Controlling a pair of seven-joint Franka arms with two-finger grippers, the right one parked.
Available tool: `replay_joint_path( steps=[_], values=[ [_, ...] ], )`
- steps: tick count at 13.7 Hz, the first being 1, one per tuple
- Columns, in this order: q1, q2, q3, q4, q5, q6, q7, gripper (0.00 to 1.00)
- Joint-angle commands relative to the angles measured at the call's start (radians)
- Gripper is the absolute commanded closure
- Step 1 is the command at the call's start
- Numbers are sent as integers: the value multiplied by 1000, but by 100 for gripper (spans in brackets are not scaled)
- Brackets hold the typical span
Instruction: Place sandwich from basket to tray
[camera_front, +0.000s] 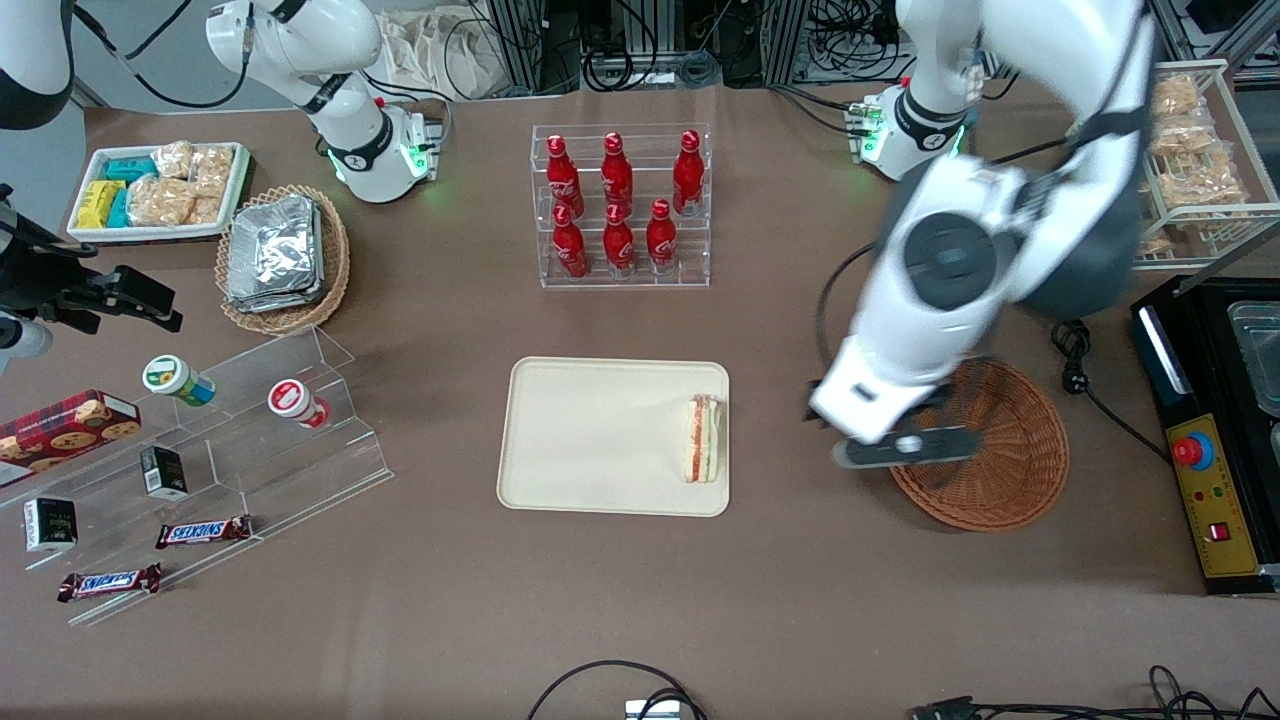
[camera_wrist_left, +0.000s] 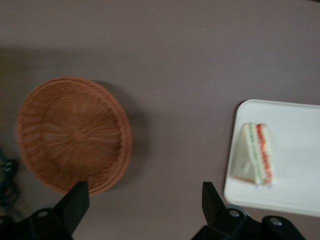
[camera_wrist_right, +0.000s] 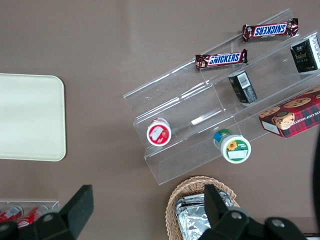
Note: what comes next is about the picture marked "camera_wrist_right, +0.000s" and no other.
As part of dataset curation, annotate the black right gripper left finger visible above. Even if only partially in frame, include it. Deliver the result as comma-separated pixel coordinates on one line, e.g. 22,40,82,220
31,185,95,240

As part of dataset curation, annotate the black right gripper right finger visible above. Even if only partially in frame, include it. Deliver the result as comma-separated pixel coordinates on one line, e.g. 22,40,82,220
197,184,268,240

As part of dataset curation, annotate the cream rectangular plastic tray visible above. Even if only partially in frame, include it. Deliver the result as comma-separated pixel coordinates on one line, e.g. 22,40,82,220
0,73,67,162

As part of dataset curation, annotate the red tartan cookie box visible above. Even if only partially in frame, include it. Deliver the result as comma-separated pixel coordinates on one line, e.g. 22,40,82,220
258,86,320,139

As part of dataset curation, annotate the thick black cable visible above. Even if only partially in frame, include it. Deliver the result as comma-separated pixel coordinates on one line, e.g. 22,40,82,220
309,129,320,216

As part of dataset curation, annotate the clear acrylic can box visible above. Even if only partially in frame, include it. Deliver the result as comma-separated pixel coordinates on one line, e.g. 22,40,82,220
0,198,61,221

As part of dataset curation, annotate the light tan wicker basket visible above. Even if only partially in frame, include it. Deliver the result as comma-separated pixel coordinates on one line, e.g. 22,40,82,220
165,176,241,240

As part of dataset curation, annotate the clear acrylic tiered shelf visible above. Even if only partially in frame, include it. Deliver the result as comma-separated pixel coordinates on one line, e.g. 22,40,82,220
122,8,320,186

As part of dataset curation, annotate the Snickers chocolate bar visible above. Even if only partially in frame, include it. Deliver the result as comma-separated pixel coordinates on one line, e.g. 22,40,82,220
194,48,249,71
241,17,300,43

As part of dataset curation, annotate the green-lid sunflower cup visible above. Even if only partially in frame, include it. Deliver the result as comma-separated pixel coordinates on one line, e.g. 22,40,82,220
213,128,252,165

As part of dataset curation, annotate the red cola can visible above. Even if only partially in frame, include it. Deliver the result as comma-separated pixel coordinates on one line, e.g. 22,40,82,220
0,204,25,223
18,204,50,228

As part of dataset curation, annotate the red-lid yogurt cup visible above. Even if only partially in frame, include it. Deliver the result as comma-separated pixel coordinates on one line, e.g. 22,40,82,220
146,117,172,147

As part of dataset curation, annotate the black tea box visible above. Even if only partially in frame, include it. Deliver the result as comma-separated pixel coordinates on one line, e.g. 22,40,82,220
289,34,320,74
227,70,258,105

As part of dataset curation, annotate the silver foil-wrapped package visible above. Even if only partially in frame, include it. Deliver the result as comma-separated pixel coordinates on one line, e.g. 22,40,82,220
174,191,235,240

